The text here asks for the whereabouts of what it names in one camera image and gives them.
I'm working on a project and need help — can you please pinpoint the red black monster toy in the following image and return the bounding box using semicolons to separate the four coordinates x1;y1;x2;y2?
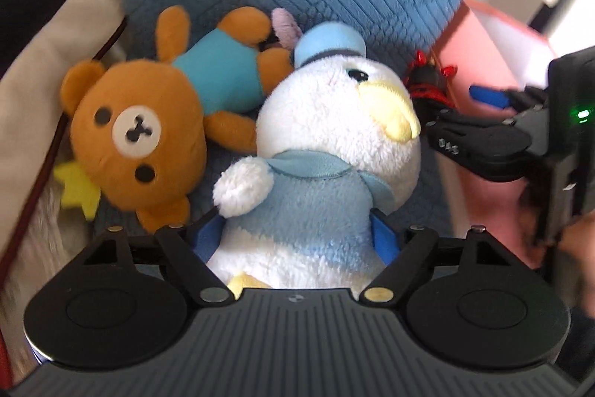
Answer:
404;50;458;108

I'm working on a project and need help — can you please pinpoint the brown bear plush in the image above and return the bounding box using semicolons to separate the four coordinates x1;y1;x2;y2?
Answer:
54;6;292;232

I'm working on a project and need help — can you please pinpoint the white blue duck plush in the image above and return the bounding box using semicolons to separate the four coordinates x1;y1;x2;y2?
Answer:
208;21;422;293

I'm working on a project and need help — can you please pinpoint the person hand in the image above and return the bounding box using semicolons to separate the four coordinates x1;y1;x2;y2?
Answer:
520;209;595;318

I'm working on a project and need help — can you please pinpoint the pink cardboard box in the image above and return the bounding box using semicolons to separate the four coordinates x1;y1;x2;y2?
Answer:
432;0;556;267

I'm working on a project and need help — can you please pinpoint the pink striped fabric piece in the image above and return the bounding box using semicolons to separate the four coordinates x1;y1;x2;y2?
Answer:
271;7;303;50

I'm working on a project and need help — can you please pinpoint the striped plush blanket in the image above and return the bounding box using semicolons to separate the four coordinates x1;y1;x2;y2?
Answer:
1;0;125;275

